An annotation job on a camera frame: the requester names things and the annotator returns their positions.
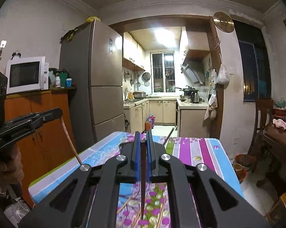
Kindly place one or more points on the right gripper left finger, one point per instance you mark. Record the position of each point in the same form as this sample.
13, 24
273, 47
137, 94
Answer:
85, 194

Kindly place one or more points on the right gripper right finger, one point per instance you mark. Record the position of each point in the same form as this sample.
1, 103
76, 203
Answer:
197, 196

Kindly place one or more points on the kitchen base cabinets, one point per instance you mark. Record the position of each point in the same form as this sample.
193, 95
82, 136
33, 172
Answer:
168, 111

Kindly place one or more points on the kitchen window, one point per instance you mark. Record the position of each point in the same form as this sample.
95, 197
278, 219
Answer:
163, 72

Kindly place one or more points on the person's left hand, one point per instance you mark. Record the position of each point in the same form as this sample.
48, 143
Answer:
11, 170

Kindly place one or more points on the floral striped tablecloth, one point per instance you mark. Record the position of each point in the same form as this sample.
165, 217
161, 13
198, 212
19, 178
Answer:
88, 197

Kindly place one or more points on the orange wooden cabinet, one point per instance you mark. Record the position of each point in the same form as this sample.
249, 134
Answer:
48, 147

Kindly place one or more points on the red plastic basin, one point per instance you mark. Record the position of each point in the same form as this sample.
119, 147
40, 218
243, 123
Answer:
242, 164

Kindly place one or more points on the white microwave oven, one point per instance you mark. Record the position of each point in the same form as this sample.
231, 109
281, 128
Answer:
27, 74

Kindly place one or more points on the wooden dining chair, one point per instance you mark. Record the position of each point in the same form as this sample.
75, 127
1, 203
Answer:
263, 115

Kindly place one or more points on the white medicine bottle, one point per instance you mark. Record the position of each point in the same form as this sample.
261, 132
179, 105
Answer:
57, 82

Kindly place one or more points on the blue lidded jar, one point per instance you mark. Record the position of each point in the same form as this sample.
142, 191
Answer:
68, 82

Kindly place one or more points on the green box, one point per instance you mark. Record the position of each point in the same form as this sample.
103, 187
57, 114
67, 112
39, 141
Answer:
63, 77

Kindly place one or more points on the dark wooden side table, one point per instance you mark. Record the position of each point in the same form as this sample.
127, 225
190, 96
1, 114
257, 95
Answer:
275, 140

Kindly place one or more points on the electric kettle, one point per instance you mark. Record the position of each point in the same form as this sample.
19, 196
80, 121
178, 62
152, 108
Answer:
194, 97

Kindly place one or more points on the black wok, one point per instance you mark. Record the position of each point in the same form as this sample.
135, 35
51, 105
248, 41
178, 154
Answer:
187, 91

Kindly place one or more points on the pink cloth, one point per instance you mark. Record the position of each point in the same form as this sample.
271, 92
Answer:
279, 123

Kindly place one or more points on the grey three-door refrigerator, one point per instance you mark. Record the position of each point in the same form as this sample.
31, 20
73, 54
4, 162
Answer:
92, 56

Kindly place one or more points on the white plastic bag hanging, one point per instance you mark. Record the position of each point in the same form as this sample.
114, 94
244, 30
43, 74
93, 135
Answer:
223, 76

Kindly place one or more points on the range hood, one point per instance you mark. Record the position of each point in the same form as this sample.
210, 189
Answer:
194, 71

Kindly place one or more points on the dark blue window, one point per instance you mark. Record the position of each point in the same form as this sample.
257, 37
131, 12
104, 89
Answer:
255, 62

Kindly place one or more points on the ceiling light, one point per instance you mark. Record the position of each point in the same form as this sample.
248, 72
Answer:
169, 37

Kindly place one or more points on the golden round wall plate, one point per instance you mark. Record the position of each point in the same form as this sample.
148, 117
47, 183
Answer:
223, 22

